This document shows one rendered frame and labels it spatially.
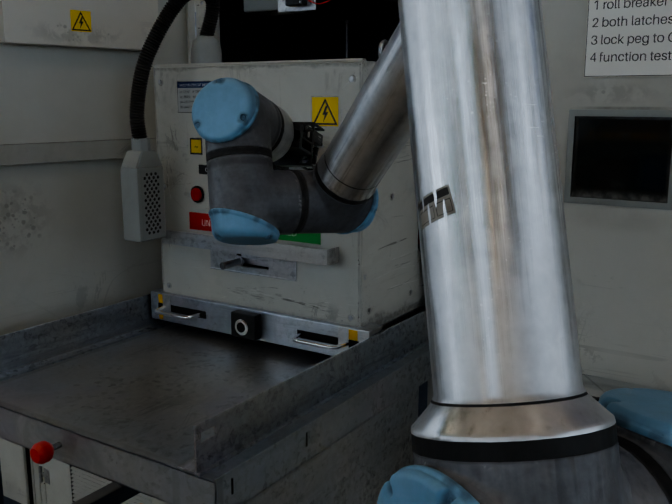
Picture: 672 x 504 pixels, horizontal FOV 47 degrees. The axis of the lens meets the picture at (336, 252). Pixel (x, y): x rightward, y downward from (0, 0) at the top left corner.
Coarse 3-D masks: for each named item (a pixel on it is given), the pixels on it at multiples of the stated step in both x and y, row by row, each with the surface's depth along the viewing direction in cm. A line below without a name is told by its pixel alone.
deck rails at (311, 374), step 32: (64, 320) 148; (96, 320) 154; (128, 320) 161; (160, 320) 169; (416, 320) 150; (0, 352) 137; (32, 352) 142; (64, 352) 148; (352, 352) 131; (384, 352) 140; (288, 384) 116; (320, 384) 123; (352, 384) 131; (224, 416) 104; (256, 416) 110; (288, 416) 117; (224, 448) 104
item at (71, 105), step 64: (0, 0) 143; (64, 0) 152; (128, 0) 163; (192, 0) 175; (0, 64) 147; (64, 64) 157; (128, 64) 168; (0, 128) 149; (64, 128) 159; (128, 128) 170; (0, 192) 150; (64, 192) 160; (0, 256) 152; (64, 256) 162; (128, 256) 174; (0, 320) 154
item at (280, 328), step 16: (160, 288) 167; (160, 304) 164; (176, 304) 161; (192, 304) 158; (208, 304) 156; (224, 304) 154; (176, 320) 162; (192, 320) 159; (208, 320) 157; (224, 320) 154; (272, 320) 147; (288, 320) 145; (304, 320) 143; (320, 320) 143; (272, 336) 148; (288, 336) 146; (304, 336) 144; (320, 336) 142; (336, 336) 140; (368, 336) 136; (320, 352) 142; (336, 352) 141
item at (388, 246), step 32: (192, 64) 149; (224, 64) 145; (256, 64) 141; (384, 192) 140; (384, 224) 142; (416, 224) 153; (384, 256) 143; (416, 256) 154; (384, 288) 144; (416, 288) 156; (384, 320) 146
